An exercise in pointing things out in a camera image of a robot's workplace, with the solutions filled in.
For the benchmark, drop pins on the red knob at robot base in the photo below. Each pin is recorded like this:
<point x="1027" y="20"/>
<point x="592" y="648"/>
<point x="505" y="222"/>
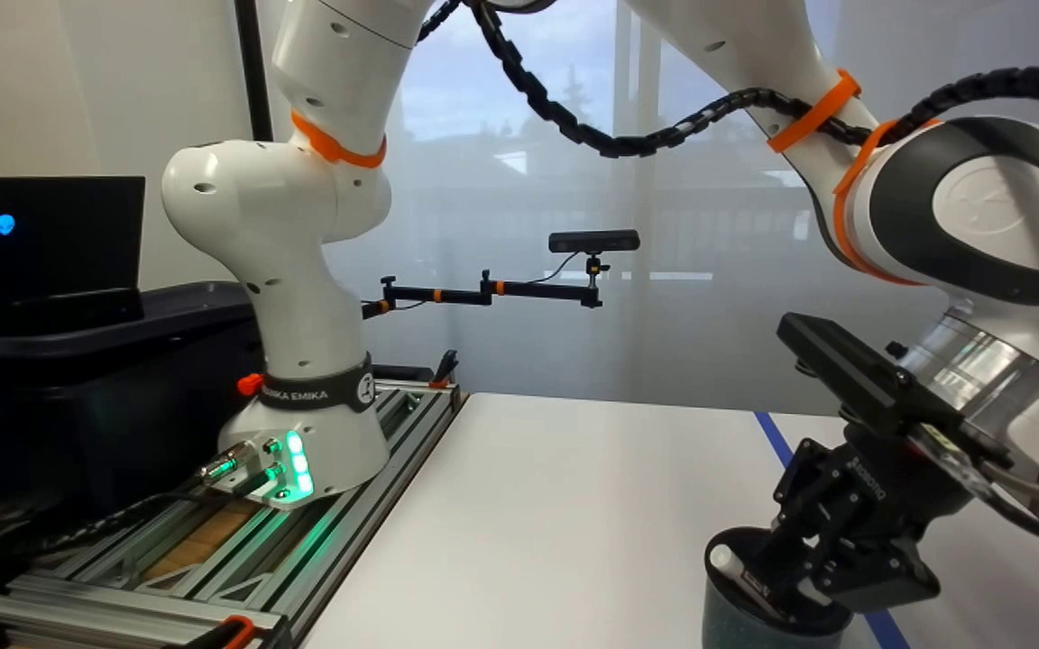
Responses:
<point x="250" y="386"/>

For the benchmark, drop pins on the long blue tape line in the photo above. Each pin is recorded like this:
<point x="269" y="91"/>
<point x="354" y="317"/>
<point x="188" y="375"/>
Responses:
<point x="772" y="433"/>

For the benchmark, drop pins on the marker with white cap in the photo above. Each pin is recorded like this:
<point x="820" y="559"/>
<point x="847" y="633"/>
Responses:
<point x="724" y="559"/>

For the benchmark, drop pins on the black stereo camera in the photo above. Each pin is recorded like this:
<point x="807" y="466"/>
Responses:
<point x="592" y="241"/>

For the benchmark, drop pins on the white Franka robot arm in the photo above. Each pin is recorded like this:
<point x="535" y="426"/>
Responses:
<point x="269" y="218"/>

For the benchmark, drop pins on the black box with blue light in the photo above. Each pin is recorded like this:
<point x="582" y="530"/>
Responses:
<point x="38" y="255"/>

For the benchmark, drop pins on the dark teal cup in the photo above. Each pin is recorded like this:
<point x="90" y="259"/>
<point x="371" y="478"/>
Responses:
<point x="757" y="627"/>

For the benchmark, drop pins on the black vertical pole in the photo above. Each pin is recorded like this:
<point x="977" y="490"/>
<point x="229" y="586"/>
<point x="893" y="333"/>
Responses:
<point x="258" y="67"/>

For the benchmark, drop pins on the black camera boom orange joints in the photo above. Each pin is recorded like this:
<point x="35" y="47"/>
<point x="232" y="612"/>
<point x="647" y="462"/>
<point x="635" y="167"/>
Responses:
<point x="458" y="292"/>

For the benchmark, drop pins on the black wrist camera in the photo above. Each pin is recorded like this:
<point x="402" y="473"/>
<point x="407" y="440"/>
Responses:
<point x="839" y="363"/>

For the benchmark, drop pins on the aluminium rail base frame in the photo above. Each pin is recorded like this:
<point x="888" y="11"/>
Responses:
<point x="340" y="527"/>

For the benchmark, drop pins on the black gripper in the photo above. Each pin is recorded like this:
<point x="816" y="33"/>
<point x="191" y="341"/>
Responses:
<point x="903" y="473"/>

